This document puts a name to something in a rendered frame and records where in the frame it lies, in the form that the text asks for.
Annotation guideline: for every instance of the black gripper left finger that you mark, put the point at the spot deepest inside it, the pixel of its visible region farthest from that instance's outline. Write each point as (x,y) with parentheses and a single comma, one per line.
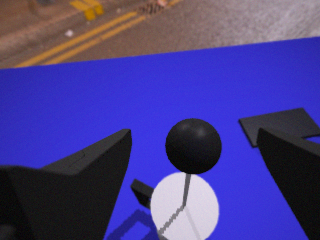
(72,198)

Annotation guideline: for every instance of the black flat bar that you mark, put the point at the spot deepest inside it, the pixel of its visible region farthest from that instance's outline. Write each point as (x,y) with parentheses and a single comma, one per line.
(296,122)

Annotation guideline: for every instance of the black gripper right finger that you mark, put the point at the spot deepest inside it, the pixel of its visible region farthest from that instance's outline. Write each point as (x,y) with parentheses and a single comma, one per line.
(294,164)

